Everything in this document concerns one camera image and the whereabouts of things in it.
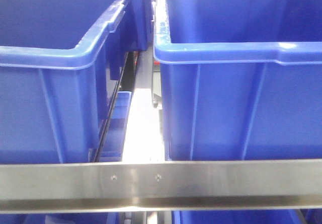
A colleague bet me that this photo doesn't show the blue bin below shelf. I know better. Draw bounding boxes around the blue bin below shelf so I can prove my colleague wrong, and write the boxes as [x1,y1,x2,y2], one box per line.
[99,91,132,162]

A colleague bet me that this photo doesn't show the stainless steel shelf rack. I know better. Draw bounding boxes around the stainless steel shelf rack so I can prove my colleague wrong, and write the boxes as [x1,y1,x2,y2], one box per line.
[1,160,321,213]

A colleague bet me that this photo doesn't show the blue plastic bin right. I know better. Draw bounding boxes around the blue plastic bin right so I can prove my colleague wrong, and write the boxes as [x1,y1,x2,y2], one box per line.
[154,0,321,161]

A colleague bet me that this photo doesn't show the blue plastic bin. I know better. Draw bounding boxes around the blue plastic bin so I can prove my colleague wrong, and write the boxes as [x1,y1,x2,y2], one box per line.
[154,0,321,161]
[1,0,128,164]

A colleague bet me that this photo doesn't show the blue plastic bin left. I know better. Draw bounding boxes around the blue plastic bin left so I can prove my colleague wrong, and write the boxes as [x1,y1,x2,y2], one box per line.
[1,0,128,164]

